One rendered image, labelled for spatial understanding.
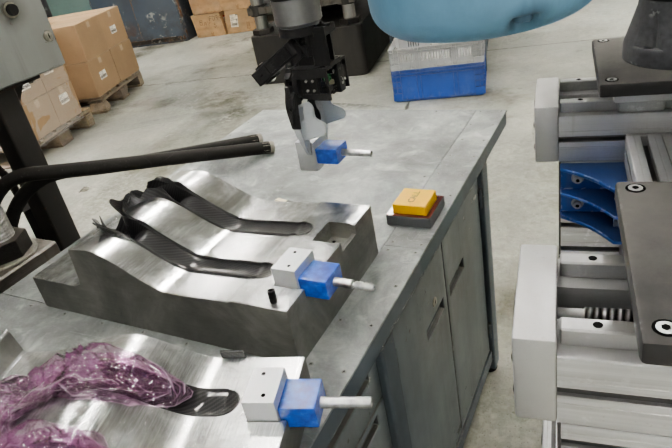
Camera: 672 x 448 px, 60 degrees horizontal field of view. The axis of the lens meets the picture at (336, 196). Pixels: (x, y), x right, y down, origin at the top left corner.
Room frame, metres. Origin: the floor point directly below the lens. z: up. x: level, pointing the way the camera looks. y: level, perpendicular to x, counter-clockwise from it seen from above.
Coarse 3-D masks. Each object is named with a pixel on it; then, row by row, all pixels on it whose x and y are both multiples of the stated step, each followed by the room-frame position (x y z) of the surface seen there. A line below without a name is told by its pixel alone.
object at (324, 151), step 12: (300, 144) 0.94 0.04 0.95; (312, 144) 0.93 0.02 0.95; (324, 144) 0.94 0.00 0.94; (336, 144) 0.93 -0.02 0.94; (300, 156) 0.94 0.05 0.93; (312, 156) 0.93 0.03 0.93; (324, 156) 0.92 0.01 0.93; (336, 156) 0.91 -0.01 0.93; (300, 168) 0.95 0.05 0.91; (312, 168) 0.93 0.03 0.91
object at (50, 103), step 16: (48, 80) 4.36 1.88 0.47; (64, 80) 4.52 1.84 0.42; (32, 96) 4.15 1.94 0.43; (48, 96) 4.29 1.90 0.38; (64, 96) 4.45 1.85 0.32; (32, 112) 4.10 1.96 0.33; (48, 112) 4.24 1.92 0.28; (64, 112) 4.39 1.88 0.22; (80, 112) 4.56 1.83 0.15; (32, 128) 4.04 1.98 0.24; (48, 128) 4.17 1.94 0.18; (64, 128) 4.32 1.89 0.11; (48, 144) 4.27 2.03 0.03; (64, 144) 4.26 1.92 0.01
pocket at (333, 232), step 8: (328, 224) 0.77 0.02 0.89; (336, 224) 0.77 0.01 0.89; (344, 224) 0.76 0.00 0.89; (320, 232) 0.75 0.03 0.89; (328, 232) 0.77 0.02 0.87; (336, 232) 0.77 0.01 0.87; (344, 232) 0.76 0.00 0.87; (352, 232) 0.75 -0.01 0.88; (312, 240) 0.73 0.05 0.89; (320, 240) 0.75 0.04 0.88; (328, 240) 0.76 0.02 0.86; (336, 240) 0.76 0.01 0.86; (344, 240) 0.75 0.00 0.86; (344, 248) 0.71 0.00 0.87
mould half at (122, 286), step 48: (240, 192) 0.92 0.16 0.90; (96, 240) 0.77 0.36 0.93; (192, 240) 0.79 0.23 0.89; (240, 240) 0.78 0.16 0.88; (288, 240) 0.74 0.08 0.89; (48, 288) 0.82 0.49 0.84; (96, 288) 0.76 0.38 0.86; (144, 288) 0.70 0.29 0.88; (192, 288) 0.68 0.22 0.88; (240, 288) 0.64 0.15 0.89; (288, 288) 0.62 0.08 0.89; (192, 336) 0.67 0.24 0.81; (240, 336) 0.62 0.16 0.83; (288, 336) 0.58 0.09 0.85
